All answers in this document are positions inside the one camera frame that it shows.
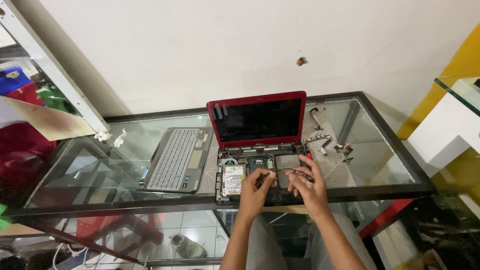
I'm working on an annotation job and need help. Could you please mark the thin black cable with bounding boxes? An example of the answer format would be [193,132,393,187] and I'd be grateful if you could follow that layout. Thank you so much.
[259,167,314,185]

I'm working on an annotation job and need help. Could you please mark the person's left hand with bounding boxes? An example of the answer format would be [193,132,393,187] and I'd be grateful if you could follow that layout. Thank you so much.
[238,168,279,221]

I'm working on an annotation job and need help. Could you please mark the grey laptop keyboard cover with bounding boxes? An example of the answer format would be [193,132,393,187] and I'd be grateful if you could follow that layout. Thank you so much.
[139,127,214,195]

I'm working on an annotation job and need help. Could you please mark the dark red bag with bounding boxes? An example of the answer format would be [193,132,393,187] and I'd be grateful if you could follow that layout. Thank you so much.
[0,123,58,190]

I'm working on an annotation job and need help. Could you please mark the flat ribbon cable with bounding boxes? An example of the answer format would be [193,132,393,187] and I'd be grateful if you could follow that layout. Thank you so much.
[310,107,324,131]

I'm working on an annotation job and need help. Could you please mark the green plastic piece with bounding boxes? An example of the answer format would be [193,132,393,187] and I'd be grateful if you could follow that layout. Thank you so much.
[0,203,12,232]

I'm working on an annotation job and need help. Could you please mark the beige cardboard sheet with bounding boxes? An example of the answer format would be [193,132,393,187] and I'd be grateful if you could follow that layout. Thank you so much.
[0,95,98,142]

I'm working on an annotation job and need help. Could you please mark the white shelf with glass top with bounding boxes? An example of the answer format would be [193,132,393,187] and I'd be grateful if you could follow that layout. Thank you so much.
[406,76,480,170]

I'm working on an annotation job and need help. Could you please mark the red plastic stool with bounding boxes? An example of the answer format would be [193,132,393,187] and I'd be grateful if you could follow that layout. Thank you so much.
[76,213,164,250]

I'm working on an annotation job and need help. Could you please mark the grey mesh mat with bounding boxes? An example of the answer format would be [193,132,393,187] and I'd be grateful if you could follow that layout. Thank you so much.
[197,108,357,196]

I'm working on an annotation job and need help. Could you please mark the silver hard drive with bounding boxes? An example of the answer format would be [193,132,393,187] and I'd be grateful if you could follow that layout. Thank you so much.
[221,164,247,198]

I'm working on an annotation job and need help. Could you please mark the person's right hand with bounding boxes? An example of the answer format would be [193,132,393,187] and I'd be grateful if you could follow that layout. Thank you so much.
[286,154,331,220]

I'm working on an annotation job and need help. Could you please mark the white cables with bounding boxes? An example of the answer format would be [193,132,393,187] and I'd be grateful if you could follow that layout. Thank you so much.
[52,242,99,270]

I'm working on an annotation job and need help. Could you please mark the grey tabby cat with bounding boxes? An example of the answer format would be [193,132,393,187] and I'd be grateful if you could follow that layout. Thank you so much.
[170,234,208,260]

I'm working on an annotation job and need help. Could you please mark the person's grey trousers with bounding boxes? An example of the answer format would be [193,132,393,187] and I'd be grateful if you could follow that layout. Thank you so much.
[245,213,378,270]

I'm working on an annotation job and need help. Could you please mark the black framed glass counter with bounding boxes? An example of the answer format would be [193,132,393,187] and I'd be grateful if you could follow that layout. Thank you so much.
[0,91,436,270]

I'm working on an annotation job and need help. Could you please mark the small metal hinge parts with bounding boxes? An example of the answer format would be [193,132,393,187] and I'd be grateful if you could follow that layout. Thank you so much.
[333,142,354,163]

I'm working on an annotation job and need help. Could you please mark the red laptop with open base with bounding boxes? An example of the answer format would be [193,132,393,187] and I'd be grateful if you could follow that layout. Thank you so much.
[206,91,313,205]

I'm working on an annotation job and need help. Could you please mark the white framed glass cabinet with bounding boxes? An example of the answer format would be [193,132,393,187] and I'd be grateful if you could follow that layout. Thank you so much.
[0,0,110,133]

